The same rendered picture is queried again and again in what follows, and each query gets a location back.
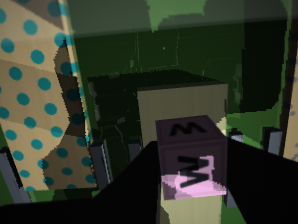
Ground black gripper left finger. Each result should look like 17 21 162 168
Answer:
0 141 162 224

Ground dark purple labelled cube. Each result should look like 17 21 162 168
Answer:
155 115 227 200

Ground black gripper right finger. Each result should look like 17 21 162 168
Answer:
226 137 298 224

